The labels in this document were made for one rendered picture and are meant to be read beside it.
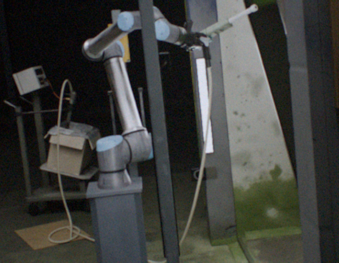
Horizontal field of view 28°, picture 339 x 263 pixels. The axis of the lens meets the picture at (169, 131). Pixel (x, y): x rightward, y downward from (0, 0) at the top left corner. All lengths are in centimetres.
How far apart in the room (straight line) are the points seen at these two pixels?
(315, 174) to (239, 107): 290
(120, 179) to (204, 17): 127
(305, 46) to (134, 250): 241
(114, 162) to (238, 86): 114
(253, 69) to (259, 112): 28
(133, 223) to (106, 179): 28
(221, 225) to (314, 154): 305
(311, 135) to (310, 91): 10
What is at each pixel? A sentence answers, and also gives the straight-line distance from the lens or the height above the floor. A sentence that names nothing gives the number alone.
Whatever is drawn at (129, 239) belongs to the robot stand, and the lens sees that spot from 376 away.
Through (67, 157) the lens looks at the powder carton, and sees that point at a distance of 581.
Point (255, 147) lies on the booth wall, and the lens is 452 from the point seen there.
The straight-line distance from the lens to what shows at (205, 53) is 361.
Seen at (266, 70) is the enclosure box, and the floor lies 118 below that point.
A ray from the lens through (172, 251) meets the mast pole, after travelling 258.
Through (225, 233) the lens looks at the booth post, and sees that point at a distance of 462.
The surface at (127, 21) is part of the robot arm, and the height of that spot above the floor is 154.
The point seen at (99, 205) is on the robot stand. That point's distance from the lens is 371.
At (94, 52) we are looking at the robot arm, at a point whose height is 139.
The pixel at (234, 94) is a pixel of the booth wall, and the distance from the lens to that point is 445.
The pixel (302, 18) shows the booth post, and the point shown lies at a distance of 156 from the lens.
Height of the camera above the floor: 146
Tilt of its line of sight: 8 degrees down
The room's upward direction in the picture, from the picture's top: 6 degrees counter-clockwise
